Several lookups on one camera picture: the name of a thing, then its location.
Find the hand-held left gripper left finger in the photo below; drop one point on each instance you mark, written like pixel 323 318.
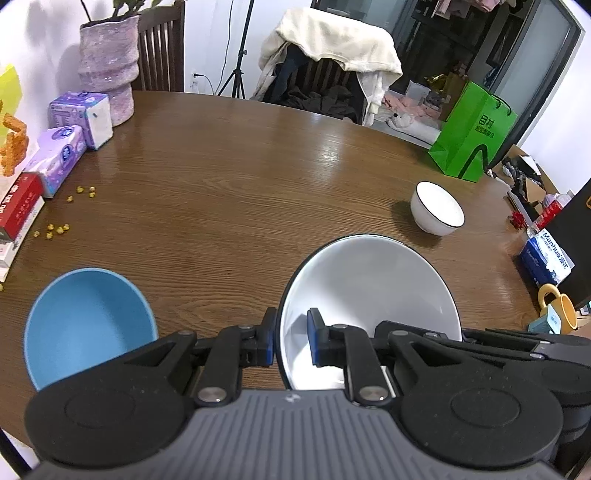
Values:
pixel 268 337

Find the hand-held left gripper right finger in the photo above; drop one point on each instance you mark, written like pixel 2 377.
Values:
pixel 314 337

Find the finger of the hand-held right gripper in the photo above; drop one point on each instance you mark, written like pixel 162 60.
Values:
pixel 498 341

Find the white bowl with black rim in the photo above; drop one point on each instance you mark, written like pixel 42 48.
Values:
pixel 436 210
pixel 369 286

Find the blue bowl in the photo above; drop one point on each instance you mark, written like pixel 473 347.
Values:
pixel 87 318

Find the small teal bottle with tag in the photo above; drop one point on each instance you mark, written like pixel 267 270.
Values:
pixel 551 321

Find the yellow mug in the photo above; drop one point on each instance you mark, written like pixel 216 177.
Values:
pixel 565 314

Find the blue tissue box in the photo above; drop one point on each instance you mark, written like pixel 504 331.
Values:
pixel 542 263

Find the red flower ornament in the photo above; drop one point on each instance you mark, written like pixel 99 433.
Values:
pixel 518 220

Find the black box with orange mark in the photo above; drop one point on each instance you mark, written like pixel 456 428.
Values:
pixel 577 240

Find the bottle with red label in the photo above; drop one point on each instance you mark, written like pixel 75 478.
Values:
pixel 551 212

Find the open cardboard box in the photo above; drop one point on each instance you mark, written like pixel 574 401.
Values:
pixel 551 184

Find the green paper shopping bag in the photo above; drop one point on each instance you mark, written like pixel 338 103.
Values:
pixel 466 134

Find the white plush toy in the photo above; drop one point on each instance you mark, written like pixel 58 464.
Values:
pixel 399 121

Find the dark clothes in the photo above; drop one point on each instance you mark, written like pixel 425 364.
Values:
pixel 323 101

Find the scattered yellow crumbs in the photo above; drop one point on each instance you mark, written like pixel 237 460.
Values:
pixel 82 189

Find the pink clothes pile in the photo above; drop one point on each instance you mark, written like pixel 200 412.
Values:
pixel 411 105

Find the dark wooden chair with clothes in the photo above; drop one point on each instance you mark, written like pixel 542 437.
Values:
pixel 323 74

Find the white box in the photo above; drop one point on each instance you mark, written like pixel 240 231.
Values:
pixel 27 229
pixel 5 272

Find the black light stand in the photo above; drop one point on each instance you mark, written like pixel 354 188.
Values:
pixel 240 69

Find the purple flat tissue pack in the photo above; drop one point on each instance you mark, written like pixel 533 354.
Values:
pixel 55 157

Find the red box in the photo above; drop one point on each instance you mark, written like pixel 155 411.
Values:
pixel 18 203

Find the glass sliding door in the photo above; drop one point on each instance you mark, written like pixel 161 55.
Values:
pixel 545 55

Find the purple cube tissue pack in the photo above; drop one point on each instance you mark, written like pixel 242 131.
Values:
pixel 78 110

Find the chair draped with cream cloth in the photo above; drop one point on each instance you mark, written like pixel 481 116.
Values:
pixel 332 41

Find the pink textured vase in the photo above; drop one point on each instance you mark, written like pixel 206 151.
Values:
pixel 108 69

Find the hanging pink clothes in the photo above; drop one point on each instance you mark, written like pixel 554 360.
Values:
pixel 485 3

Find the yellow-green snack box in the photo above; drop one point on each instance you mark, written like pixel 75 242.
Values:
pixel 9 92

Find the dried pink roses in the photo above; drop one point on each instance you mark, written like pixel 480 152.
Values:
pixel 134 4

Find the wall outlet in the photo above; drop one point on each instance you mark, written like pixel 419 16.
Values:
pixel 194 85

